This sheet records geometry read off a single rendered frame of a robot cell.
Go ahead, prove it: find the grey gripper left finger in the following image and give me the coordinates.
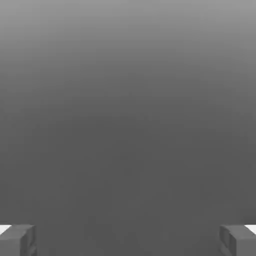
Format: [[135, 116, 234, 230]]
[[0, 223, 38, 256]]

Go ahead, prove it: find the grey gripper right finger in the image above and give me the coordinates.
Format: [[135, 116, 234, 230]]
[[218, 223, 256, 256]]

